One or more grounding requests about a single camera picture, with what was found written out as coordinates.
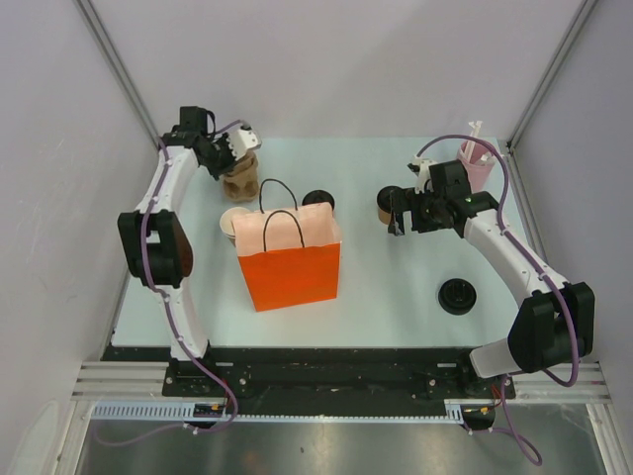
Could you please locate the white cable duct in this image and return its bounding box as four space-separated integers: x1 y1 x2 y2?
91 400 463 424

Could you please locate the orange paper bag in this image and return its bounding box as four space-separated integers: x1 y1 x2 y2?
232 198 342 312

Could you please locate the pink cylindrical holder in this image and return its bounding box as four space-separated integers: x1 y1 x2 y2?
456 141 497 193

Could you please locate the black cup lid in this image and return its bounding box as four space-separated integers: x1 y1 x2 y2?
302 189 335 209
377 185 402 213

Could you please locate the brown pulp cup carrier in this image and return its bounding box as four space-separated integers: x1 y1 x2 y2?
222 151 259 203

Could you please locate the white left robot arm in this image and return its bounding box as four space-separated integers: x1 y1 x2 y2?
117 106 261 361

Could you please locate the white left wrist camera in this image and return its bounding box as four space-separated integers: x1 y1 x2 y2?
227 128 262 160

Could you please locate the stack of brown paper cups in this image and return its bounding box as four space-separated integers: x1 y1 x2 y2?
220 207 250 245

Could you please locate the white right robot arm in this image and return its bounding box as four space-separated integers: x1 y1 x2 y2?
377 158 595 397

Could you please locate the stack of black lids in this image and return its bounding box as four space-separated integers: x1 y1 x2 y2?
437 278 477 316

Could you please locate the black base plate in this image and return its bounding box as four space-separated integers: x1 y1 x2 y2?
101 345 502 400

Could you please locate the brown paper cup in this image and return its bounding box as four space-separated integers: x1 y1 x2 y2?
378 208 392 226

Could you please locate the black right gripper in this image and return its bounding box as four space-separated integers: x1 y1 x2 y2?
388 186 447 237

